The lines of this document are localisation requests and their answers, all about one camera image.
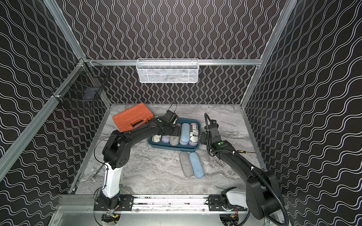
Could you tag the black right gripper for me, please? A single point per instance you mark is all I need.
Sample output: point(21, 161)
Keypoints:
point(206, 137)

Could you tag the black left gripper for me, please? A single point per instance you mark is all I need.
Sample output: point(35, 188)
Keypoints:
point(172, 129)

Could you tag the newspaper print glasses case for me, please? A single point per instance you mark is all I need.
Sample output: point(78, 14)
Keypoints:
point(194, 132)

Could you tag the lavender fabric glasses case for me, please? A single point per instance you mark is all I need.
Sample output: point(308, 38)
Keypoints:
point(165, 139)
point(191, 143)

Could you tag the cream map print glasses case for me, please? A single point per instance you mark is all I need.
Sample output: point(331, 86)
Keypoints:
point(156, 138)

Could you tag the light blue glasses case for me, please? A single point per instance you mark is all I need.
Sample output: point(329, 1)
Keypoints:
point(196, 165)
point(185, 134)

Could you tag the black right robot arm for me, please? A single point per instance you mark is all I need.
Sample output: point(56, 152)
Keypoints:
point(263, 194)

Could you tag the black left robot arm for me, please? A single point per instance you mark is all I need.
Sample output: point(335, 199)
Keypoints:
point(116, 153)

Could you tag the teal plastic storage tray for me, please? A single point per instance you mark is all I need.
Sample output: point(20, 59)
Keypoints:
point(179, 147)

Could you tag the orange plastic tool case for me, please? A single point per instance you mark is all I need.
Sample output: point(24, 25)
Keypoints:
point(133, 117)

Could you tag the metal wrench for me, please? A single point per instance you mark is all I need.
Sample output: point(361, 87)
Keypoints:
point(95, 175)

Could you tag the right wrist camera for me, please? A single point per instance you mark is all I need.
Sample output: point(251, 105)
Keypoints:
point(208, 121)

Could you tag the yellow handled screwdriver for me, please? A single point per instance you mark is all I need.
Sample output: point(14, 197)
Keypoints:
point(240, 151)

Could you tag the white wire mesh basket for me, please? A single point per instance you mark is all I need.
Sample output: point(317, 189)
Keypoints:
point(168, 70)

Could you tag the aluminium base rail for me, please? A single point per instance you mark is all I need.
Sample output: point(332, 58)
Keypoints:
point(160, 204)

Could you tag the black wire mesh basket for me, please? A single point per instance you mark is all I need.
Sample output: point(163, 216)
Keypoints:
point(85, 89)

